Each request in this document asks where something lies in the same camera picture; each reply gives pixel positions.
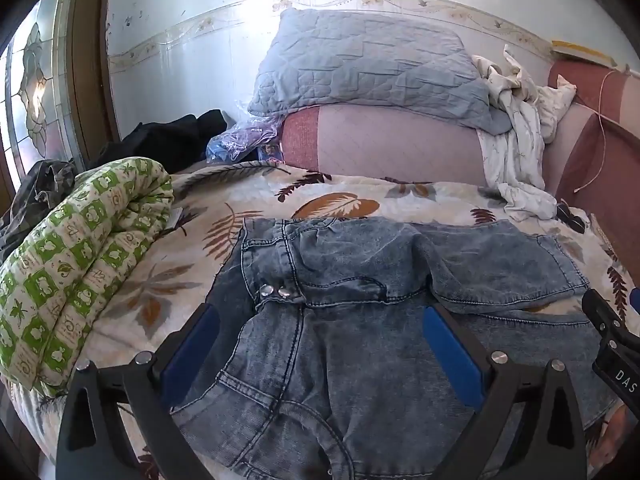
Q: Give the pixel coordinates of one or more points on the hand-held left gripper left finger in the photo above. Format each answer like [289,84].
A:
[190,355]

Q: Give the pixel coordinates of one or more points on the small black object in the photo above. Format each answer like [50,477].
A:
[570,216]

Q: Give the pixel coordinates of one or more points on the stained glass door panel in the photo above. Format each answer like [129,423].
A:
[35,85]

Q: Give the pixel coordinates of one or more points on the white floral cloth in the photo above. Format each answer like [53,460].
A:
[515,150]

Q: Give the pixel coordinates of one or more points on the yellow flat object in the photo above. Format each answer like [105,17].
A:
[582,52]

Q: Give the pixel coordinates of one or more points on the brown wooden door frame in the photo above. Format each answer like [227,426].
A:
[92,60]

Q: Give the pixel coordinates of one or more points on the blue denim pants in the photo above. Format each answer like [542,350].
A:
[350,360]

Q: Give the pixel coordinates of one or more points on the green patterned folded quilt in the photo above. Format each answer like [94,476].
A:
[75,260]

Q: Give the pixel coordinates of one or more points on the black clothing pile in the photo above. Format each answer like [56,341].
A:
[170,140]

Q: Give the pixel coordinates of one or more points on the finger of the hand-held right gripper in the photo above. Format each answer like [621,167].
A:
[602,312]

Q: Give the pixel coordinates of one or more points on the pink padded headboard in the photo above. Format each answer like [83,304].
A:
[390,145]

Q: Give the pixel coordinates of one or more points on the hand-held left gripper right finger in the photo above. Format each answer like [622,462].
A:
[452,355]

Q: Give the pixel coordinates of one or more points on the leaf print blanket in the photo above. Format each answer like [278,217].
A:
[350,195]

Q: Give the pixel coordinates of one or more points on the blue purple plastic bag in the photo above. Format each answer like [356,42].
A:
[240,140]

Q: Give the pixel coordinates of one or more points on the grey-blue quilted pillow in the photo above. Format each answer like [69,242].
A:
[370,60]

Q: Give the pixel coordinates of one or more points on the dark camouflage jacket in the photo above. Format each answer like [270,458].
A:
[40,185]

